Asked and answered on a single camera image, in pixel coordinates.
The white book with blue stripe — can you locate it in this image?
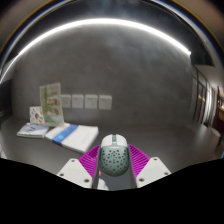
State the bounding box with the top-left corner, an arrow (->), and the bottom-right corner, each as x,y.
44,123 -> 100,155

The green menu sheet in clear stand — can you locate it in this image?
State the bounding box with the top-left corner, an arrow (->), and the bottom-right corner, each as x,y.
39,82 -> 65,128

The dark-framed glass partition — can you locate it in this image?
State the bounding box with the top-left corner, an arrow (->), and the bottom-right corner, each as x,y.
191,65 -> 224,134

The mint green perforated computer mouse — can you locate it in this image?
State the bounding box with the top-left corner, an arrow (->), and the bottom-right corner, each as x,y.
98,133 -> 131,178

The small colourful printed card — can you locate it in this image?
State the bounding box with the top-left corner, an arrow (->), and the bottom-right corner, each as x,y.
29,105 -> 46,125

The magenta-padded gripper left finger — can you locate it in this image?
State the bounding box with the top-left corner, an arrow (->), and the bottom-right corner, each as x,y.
56,144 -> 116,192

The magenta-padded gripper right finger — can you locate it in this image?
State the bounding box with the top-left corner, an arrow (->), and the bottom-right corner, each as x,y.
114,143 -> 172,192

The long white ceiling light strip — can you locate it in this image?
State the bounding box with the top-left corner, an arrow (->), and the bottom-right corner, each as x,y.
0,17 -> 192,84

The grey striped booklet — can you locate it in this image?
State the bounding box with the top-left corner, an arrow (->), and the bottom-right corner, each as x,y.
16,122 -> 50,139

